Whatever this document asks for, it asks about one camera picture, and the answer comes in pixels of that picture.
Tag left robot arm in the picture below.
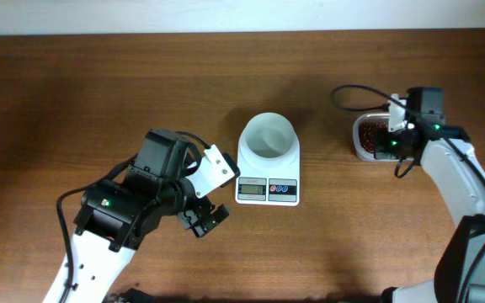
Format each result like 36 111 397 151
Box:
45 128 240 302

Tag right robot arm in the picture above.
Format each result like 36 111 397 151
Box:
374 88 485 303

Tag white digital kitchen scale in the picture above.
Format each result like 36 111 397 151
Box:
234 125 301 207

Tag red beans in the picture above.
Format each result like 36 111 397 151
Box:
359 122 388 154

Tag clear plastic bean container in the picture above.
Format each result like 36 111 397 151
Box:
353 114 407 162

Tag white round bowl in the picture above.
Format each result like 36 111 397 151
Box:
241 113 297 159

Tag left black cable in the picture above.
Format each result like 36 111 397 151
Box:
56 155 138 303

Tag black cable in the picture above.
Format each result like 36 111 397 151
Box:
56 155 138 303
330 84 485 303

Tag right black cable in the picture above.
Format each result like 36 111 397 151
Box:
330 84 485 303

